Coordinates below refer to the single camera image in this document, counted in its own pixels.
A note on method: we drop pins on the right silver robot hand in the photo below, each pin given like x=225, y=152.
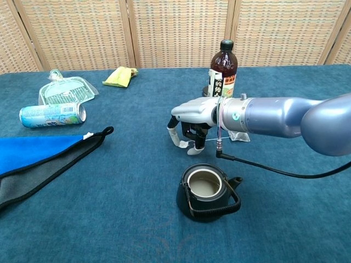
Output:
x=197, y=111

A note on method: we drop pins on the packaged clear mini dustpan set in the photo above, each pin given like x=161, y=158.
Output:
x=63, y=87

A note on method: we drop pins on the teal table cover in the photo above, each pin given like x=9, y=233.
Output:
x=109, y=219

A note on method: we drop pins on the small dark object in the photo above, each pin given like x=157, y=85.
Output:
x=204, y=91

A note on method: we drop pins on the light blue drink can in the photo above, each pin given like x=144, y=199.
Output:
x=49, y=115

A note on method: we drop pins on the brown iced tea bottle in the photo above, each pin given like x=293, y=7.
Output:
x=220, y=71

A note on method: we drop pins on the yellow snack packet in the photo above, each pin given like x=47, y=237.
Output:
x=118, y=76

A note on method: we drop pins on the woven rattan folding screen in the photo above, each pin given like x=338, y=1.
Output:
x=178, y=33

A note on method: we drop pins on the blue and grey cloth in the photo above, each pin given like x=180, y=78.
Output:
x=33, y=150

